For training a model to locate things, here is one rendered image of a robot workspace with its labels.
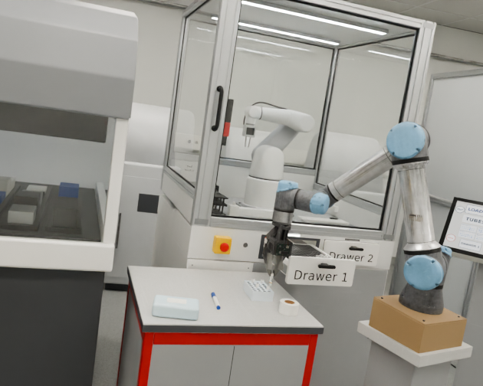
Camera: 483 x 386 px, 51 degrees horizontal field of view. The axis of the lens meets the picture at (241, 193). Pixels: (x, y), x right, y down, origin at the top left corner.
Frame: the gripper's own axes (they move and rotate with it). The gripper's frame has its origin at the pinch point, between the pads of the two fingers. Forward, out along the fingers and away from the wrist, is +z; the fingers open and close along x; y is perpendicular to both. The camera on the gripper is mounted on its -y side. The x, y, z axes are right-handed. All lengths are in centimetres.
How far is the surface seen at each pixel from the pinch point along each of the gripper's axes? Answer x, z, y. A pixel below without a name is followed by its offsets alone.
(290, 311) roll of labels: 3.5, 9.0, 15.7
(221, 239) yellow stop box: -12.9, -3.6, -31.1
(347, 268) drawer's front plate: 33.3, -2.6, -3.5
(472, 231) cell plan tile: 105, -19, -22
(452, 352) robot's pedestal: 54, 12, 40
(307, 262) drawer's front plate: 14.9, -4.1, -2.8
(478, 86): 195, -106, -151
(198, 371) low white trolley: -28.7, 27.8, 23.8
